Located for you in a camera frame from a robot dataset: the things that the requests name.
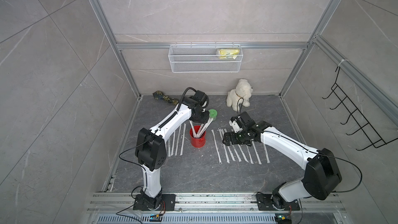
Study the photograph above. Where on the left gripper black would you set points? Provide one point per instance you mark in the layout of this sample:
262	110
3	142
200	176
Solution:
206	114

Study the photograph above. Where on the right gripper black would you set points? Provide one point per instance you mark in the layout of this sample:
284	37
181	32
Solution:
230	134

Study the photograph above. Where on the bundle of white straws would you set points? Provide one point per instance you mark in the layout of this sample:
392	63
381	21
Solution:
202	129

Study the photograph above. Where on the white straw eleventh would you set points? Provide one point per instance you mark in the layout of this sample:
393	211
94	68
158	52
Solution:
173	144

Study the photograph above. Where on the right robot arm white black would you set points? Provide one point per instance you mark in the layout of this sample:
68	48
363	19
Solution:
321	172

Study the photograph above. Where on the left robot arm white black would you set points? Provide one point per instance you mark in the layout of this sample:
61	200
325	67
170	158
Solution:
151	143

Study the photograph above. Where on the green lid jar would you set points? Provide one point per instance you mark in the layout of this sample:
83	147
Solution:
213	114

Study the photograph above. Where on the camouflage cloth piece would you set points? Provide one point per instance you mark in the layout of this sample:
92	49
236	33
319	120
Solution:
159	95

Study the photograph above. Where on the white plush dog toy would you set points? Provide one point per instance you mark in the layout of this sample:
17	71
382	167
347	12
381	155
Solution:
240	95

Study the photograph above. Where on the yellow sponge in basket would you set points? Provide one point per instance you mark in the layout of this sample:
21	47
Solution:
228	53

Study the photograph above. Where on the white wire mesh basket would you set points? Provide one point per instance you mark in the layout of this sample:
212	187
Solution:
202	59

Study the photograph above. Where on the black wire hook rack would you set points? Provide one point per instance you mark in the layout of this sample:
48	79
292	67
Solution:
362	125

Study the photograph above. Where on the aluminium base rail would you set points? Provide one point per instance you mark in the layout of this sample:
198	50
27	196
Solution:
213	202

